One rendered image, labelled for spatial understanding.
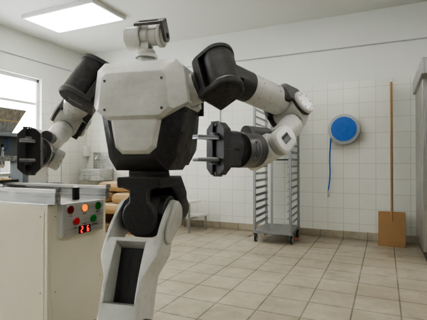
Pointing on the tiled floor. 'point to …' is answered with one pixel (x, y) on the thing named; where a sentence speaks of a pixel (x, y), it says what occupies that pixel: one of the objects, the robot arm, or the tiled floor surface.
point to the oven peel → (397, 225)
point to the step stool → (194, 215)
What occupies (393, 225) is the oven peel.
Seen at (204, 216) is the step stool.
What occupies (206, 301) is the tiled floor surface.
